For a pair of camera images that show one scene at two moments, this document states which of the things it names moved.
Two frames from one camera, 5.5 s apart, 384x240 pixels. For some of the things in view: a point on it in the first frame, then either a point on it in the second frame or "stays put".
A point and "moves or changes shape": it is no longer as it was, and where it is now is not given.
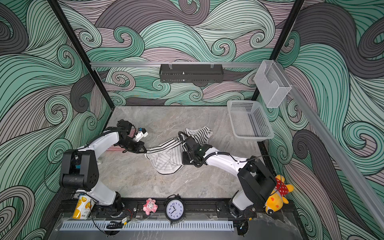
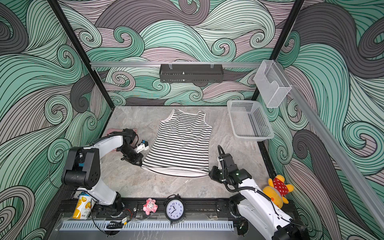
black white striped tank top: [166, 157] moves or changes shape
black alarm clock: [174, 208] stays put
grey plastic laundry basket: [249, 120] stays put
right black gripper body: [188, 157] → [219, 175]
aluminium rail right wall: [366, 195] stays put
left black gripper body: [132, 145] → [131, 155]
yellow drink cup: [83, 207] stays put
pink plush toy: [150, 206] stays put
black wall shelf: [191, 73] stays put
